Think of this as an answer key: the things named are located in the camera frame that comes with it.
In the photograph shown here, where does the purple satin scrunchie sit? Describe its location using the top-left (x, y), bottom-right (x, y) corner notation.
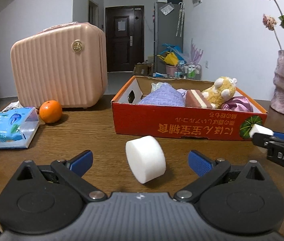
top-left (221, 96), bottom-right (253, 112)

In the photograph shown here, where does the pink ribbed suitcase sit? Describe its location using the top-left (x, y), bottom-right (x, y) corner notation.
top-left (10, 23), bottom-right (108, 108)

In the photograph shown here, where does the white wedge sponge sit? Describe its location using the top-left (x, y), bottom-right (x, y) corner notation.
top-left (249, 124), bottom-right (274, 138)

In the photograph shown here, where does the wire cart with bottles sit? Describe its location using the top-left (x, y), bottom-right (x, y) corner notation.
top-left (177, 64), bottom-right (202, 80)

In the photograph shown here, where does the lilac fluffy towel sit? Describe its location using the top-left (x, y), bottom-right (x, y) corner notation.
top-left (177, 89), bottom-right (187, 98)

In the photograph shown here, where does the blue wet wipes pack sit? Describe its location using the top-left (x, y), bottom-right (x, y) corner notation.
top-left (0, 107), bottom-right (39, 149)

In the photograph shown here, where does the dark entrance door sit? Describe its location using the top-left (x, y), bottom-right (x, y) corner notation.
top-left (105, 5), bottom-right (144, 72)

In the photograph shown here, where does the crinkled clear plastic bag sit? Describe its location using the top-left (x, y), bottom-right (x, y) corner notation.
top-left (151, 82), bottom-right (171, 93)

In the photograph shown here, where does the white cylinder sponge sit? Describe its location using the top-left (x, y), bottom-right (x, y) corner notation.
top-left (126, 136), bottom-right (166, 184)

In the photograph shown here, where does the red cardboard pumpkin box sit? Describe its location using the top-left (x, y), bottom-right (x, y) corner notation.
top-left (111, 76), bottom-right (267, 140)

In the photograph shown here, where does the pink layered sponge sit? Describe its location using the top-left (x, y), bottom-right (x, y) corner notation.
top-left (185, 90), bottom-right (213, 109)

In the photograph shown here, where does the purple fabric pouch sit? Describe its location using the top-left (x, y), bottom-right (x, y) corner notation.
top-left (138, 86), bottom-right (185, 107)

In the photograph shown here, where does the yellow white plush toy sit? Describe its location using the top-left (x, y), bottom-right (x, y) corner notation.
top-left (202, 77), bottom-right (237, 109)

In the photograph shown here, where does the yellow bag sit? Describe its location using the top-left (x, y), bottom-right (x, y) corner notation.
top-left (157, 52), bottom-right (179, 66)

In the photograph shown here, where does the orange fruit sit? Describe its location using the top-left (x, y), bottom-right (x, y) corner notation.
top-left (39, 100), bottom-right (63, 124)

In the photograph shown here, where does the grey refrigerator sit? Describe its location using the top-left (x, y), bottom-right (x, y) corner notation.
top-left (153, 2), bottom-right (183, 74)

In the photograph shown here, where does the cardboard box on floor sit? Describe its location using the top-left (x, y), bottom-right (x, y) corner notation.
top-left (133, 64), bottom-right (153, 77)

